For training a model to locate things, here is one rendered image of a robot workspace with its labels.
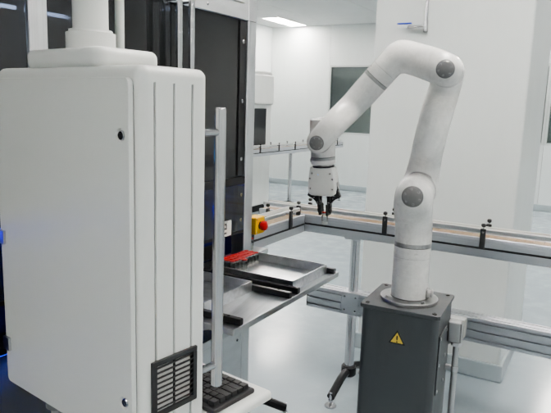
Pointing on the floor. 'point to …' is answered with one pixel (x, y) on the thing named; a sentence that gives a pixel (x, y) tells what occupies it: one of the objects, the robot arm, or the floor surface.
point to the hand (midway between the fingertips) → (325, 208)
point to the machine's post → (240, 242)
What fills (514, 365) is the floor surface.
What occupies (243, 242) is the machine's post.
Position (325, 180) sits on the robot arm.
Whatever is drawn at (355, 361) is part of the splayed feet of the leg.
